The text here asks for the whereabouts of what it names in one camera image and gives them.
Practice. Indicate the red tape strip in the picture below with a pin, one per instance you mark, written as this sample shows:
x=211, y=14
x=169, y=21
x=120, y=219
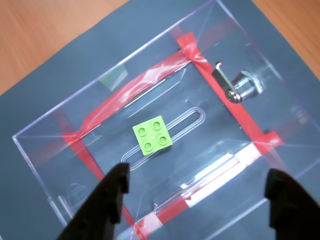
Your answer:
x=172, y=207
x=112, y=100
x=250, y=121
x=87, y=157

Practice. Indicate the transparent acrylic box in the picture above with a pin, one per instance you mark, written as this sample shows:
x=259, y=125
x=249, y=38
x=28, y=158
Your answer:
x=175, y=100

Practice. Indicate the green lego block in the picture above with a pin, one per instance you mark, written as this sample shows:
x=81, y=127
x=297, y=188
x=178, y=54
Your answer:
x=152, y=136

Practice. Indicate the metal cam lock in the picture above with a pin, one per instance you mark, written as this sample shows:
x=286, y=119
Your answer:
x=246, y=86

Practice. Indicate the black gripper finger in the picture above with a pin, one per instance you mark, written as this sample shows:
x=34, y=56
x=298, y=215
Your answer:
x=100, y=207
x=292, y=210

